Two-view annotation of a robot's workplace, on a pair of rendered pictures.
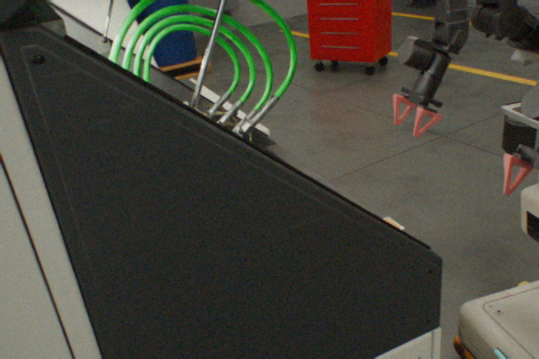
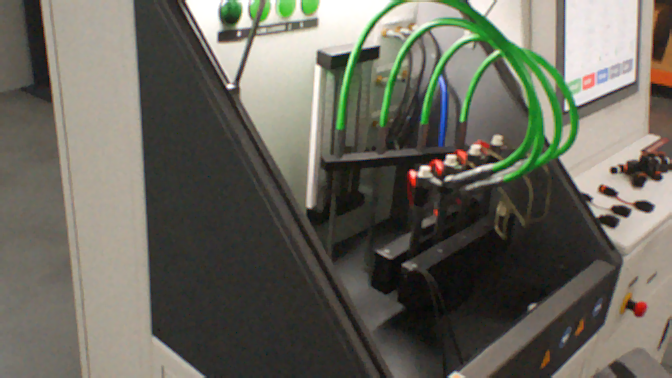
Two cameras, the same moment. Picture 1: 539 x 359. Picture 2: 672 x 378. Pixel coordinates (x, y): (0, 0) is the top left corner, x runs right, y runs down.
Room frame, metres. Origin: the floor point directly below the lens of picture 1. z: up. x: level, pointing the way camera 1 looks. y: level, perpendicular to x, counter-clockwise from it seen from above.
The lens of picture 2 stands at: (0.36, -0.81, 1.61)
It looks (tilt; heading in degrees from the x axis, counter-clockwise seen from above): 26 degrees down; 63
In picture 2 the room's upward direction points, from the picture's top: 5 degrees clockwise
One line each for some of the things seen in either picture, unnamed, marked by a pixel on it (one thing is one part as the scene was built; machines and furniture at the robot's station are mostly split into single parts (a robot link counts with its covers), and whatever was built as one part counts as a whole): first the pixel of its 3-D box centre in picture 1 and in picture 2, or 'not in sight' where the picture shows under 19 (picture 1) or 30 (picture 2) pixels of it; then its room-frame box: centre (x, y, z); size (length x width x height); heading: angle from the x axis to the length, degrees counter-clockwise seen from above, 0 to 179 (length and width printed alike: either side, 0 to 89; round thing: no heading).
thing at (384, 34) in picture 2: not in sight; (395, 76); (1.09, 0.42, 1.20); 0.13 x 0.03 x 0.31; 23
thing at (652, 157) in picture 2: not in sight; (648, 164); (1.71, 0.24, 1.01); 0.23 x 0.11 x 0.06; 23
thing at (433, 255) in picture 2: not in sight; (444, 263); (1.08, 0.14, 0.91); 0.34 x 0.10 x 0.15; 23
